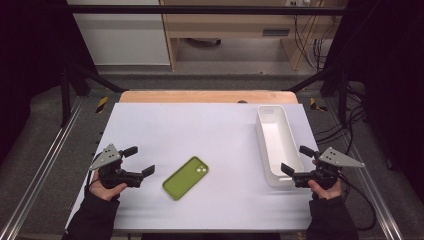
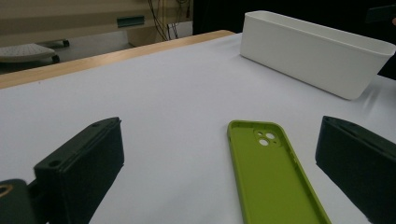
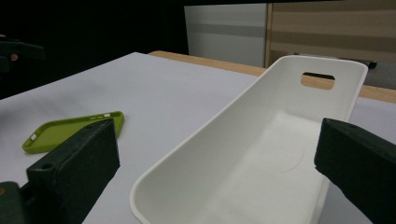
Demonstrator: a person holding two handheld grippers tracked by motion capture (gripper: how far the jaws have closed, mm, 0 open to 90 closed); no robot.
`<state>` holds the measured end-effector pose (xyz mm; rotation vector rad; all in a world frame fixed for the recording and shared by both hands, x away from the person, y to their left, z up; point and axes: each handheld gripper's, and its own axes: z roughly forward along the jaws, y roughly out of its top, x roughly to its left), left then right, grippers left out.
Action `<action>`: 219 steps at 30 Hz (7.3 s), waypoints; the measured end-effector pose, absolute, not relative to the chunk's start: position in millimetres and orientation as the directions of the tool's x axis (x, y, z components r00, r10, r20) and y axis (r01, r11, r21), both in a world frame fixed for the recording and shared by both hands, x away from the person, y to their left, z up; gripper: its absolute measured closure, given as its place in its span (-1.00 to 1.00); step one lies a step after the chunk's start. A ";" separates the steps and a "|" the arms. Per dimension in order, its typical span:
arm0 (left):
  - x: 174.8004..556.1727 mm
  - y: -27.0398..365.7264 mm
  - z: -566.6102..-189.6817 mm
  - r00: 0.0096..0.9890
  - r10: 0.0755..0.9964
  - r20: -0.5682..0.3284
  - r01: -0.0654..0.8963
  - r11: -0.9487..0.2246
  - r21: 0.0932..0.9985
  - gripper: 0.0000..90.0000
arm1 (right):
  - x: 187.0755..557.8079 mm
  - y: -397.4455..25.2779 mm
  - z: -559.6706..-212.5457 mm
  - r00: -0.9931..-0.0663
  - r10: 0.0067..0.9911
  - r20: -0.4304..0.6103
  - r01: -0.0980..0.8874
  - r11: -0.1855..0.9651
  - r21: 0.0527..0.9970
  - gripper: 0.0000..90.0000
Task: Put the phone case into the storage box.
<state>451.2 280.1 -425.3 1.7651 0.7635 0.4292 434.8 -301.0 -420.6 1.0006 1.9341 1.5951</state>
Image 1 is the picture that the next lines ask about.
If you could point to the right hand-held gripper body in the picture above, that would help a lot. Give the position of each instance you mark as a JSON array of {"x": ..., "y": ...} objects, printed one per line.
[{"x": 320, "y": 178}]

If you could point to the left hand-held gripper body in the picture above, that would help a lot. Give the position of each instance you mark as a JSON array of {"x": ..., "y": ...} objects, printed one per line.
[{"x": 120, "y": 178}]

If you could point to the white plastic bin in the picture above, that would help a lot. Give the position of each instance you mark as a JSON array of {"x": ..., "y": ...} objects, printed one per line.
[{"x": 278, "y": 143}]

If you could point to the person's right hand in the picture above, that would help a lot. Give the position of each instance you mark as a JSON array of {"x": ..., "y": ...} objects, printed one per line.
[{"x": 328, "y": 193}]

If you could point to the person's left hand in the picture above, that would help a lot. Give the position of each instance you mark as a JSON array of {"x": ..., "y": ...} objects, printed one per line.
[{"x": 103, "y": 192}]

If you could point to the yellow black striped tape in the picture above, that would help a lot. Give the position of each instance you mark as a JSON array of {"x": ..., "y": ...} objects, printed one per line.
[
  {"x": 102, "y": 104},
  {"x": 313, "y": 104}
]

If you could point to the white table cover board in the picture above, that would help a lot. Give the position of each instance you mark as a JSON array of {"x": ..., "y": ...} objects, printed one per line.
[{"x": 206, "y": 140}]

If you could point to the wooden table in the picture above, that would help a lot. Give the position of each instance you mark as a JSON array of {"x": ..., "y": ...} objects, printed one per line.
[{"x": 200, "y": 96}]

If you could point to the white cabinet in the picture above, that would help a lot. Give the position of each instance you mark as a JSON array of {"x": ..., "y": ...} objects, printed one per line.
[{"x": 123, "y": 40}]

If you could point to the black curtain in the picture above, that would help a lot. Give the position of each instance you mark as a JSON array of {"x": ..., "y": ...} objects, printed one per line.
[
  {"x": 390, "y": 66},
  {"x": 30, "y": 66}
]

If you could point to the light wooden desk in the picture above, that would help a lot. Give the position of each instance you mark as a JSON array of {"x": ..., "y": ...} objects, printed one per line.
[{"x": 226, "y": 25}]

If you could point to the aluminium rail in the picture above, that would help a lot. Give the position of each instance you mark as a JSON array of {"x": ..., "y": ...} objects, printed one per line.
[
  {"x": 40, "y": 170},
  {"x": 376, "y": 200}
]

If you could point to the black horizontal frame bar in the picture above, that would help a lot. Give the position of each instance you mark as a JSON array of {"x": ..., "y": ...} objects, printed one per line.
[{"x": 200, "y": 10}]

